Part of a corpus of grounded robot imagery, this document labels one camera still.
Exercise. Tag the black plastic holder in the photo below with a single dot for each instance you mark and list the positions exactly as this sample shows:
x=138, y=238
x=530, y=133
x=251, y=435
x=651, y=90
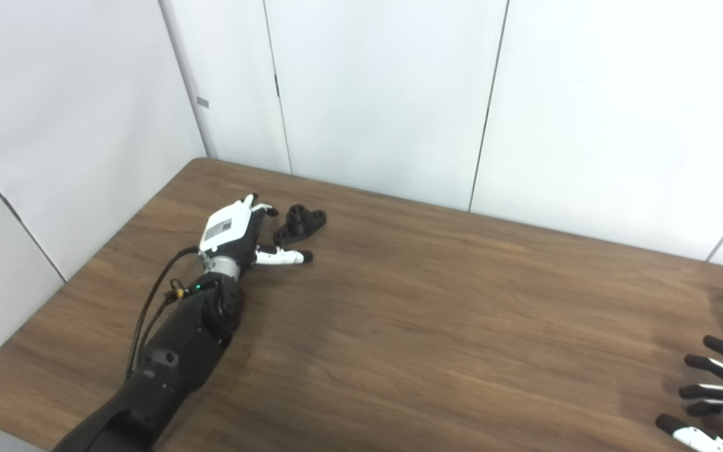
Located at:
x=302, y=223

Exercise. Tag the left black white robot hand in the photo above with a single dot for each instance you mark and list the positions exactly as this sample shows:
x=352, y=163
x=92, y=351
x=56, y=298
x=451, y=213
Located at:
x=226, y=232

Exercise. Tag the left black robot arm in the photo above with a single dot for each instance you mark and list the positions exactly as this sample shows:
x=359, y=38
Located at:
x=173, y=358

